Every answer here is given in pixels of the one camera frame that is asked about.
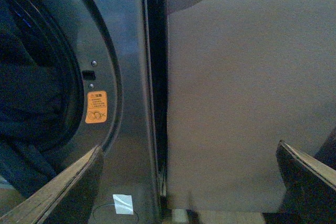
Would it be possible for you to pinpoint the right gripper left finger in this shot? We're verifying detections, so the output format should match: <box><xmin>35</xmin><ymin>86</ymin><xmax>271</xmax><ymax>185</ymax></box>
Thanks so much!
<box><xmin>1</xmin><ymin>145</ymin><xmax>104</xmax><ymax>223</ymax></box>

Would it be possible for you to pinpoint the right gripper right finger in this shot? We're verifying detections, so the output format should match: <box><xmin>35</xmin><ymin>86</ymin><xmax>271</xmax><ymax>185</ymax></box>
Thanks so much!
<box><xmin>276</xmin><ymin>141</ymin><xmax>335</xmax><ymax>223</ymax></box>

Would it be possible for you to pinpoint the dark blue clothes pile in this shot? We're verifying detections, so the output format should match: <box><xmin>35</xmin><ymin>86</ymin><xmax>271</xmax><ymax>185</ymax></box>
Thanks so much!
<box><xmin>1</xmin><ymin>0</ymin><xmax>66</xmax><ymax>198</ymax></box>

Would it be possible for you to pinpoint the grey front-load washing machine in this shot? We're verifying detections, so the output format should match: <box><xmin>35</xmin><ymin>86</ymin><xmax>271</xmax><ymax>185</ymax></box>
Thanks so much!
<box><xmin>1</xmin><ymin>0</ymin><xmax>161</xmax><ymax>223</ymax></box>

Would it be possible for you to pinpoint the silver tape patch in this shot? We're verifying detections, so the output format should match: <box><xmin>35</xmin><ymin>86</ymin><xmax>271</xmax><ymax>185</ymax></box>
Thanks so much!
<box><xmin>113</xmin><ymin>194</ymin><xmax>134</xmax><ymax>215</ymax></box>

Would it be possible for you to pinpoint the black rubber door gasket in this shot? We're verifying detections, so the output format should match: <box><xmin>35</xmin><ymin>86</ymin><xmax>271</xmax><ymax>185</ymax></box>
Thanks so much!
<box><xmin>9</xmin><ymin>0</ymin><xmax>84</xmax><ymax>150</ymax></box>

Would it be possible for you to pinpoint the orange warning sticker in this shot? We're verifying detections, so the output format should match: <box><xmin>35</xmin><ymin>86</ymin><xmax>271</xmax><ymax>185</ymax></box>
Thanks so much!
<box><xmin>85</xmin><ymin>91</ymin><xmax>108</xmax><ymax>124</ymax></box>

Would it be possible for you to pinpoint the grey cabinet side panel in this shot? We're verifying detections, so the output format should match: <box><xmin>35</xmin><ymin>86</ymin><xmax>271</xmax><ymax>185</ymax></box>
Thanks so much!
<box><xmin>166</xmin><ymin>0</ymin><xmax>335</xmax><ymax>212</ymax></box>

